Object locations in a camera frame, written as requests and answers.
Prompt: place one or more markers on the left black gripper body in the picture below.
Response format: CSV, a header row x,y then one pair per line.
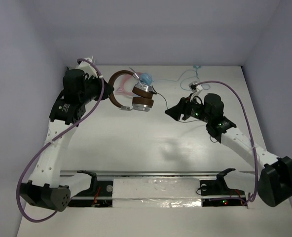
x,y
99,87

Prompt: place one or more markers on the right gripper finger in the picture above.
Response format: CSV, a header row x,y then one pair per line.
x,y
179,105
176,114

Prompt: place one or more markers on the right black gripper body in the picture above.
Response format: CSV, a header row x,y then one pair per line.
x,y
196,110

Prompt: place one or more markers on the brown silver headphones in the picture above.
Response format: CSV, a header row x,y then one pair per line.
x,y
142,100

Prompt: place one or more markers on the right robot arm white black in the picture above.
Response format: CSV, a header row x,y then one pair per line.
x,y
272,179

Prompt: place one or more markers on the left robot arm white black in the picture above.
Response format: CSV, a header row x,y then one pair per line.
x,y
44,187

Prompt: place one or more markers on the pink blue cat headphones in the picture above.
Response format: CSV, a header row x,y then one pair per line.
x,y
145,78

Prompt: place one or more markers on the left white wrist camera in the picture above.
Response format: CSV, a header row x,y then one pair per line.
x,y
86,67

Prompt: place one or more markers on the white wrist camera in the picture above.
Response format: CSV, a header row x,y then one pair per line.
x,y
195,88
86,67

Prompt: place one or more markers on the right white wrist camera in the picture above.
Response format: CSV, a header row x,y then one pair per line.
x,y
195,88

